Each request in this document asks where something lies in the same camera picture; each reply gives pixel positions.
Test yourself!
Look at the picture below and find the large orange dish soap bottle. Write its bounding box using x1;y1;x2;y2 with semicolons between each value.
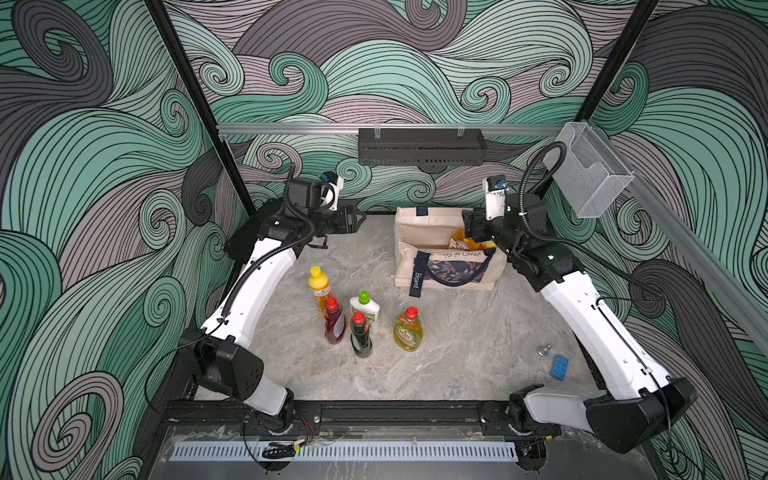
448;229;496;251

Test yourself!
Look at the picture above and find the beige canvas shopping bag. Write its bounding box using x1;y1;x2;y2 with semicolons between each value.
394;207;507;298

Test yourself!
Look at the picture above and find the yellow cap orange bottle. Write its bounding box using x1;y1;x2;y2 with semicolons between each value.
308;266;332;313

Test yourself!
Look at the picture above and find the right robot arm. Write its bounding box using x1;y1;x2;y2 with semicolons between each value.
462;141;697;453

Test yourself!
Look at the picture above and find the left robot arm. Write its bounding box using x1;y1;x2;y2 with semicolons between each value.
178;205;366;430

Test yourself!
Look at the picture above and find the white bottle green cap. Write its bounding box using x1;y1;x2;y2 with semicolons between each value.
350;290;380;327

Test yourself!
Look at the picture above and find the red liquid bottle red cap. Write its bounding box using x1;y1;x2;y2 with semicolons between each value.
325;297;347;344

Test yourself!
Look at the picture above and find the black case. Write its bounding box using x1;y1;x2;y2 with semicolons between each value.
224;199;282;263

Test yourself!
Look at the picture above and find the dark green bottle red cap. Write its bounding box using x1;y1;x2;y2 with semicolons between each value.
351;312;373;358

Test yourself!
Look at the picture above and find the yellow-green bottle red cap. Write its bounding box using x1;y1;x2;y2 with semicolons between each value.
393;306;424;352

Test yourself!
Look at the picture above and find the small metal bolt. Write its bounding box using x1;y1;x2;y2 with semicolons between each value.
537;344;551;358

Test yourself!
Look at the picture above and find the blue toy brick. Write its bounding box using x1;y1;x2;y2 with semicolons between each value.
550;354;570;381

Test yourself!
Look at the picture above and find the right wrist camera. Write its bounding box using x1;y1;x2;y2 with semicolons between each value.
483;175;507;221

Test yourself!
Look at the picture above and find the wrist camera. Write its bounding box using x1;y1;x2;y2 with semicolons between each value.
483;175;507;221
286;171;345;214

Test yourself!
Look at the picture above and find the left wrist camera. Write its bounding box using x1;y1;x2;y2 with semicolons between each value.
286;171;345;214

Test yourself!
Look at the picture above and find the black wall shelf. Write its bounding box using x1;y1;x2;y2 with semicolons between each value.
357;127;487;167

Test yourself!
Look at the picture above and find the clear plastic wall bin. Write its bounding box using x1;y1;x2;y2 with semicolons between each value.
553;121;635;219

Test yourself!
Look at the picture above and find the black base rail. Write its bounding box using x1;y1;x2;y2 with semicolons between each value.
164;400;563;440

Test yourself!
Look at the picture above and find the white slotted cable duct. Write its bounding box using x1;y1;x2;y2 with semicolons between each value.
168;440;518;463

